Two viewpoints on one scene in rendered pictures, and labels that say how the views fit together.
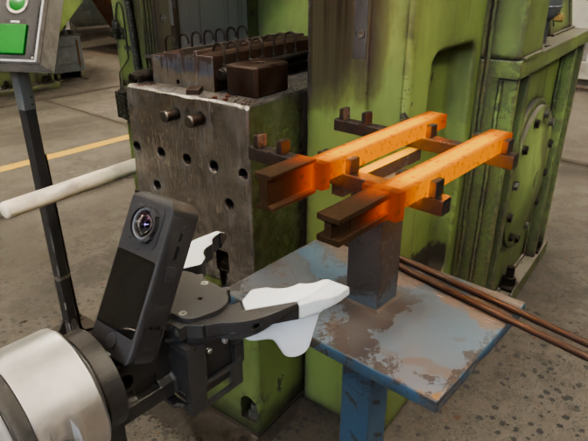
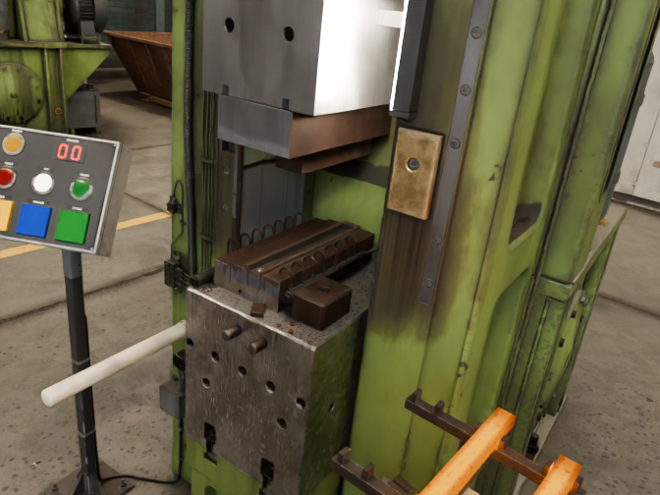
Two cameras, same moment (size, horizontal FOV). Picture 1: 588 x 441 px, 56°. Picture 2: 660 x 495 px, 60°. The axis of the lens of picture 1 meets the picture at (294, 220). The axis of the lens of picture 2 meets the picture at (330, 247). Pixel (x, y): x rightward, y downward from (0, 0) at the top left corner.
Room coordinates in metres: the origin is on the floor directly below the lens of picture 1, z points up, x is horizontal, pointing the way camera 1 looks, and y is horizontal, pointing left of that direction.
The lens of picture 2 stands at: (0.12, 0.15, 1.58)
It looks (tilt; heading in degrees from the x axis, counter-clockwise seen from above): 23 degrees down; 356
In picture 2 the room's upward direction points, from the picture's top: 6 degrees clockwise
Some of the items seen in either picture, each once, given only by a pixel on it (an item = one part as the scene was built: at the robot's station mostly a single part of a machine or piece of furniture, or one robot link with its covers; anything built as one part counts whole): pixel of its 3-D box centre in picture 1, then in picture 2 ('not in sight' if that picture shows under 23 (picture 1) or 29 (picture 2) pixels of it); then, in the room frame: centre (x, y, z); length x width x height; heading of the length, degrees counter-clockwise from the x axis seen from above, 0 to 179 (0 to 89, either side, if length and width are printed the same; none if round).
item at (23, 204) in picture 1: (80, 185); (121, 360); (1.44, 0.59, 0.62); 0.44 x 0.05 x 0.05; 144
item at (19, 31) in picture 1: (12, 39); (73, 227); (1.43, 0.69, 1.01); 0.07 x 0.05 x 0.07; 79
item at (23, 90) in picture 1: (44, 193); (80, 354); (1.57, 0.76, 0.54); 0.04 x 0.04 x 1.08; 54
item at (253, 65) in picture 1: (258, 77); (322, 302); (1.26, 0.08, 0.95); 0.12 x 0.08 x 0.06; 144
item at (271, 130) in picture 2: not in sight; (312, 116); (1.48, 0.14, 1.32); 0.42 x 0.20 x 0.10; 144
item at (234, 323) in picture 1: (240, 313); not in sight; (0.35, 0.04, 0.94); 0.09 x 0.05 x 0.02; 103
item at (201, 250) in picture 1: (200, 273); not in sight; (0.44, 0.09, 0.92); 0.09 x 0.03 x 0.06; 175
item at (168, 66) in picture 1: (241, 56); (300, 254); (1.48, 0.14, 0.96); 0.42 x 0.20 x 0.09; 144
